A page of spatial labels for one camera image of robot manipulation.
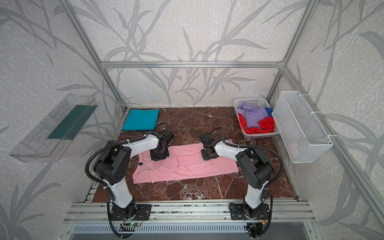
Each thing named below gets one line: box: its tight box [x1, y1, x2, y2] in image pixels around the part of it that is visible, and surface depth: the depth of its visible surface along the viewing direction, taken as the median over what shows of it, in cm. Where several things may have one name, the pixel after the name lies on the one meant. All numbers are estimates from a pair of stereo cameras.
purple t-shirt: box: [236, 102, 269, 129], surface depth 108 cm
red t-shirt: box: [238, 113, 275, 135], surface depth 98 cm
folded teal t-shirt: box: [122, 109, 160, 131], surface depth 115 cm
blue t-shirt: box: [264, 107, 274, 117], surface depth 108 cm
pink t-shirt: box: [132, 143, 240, 184], surface depth 90 cm
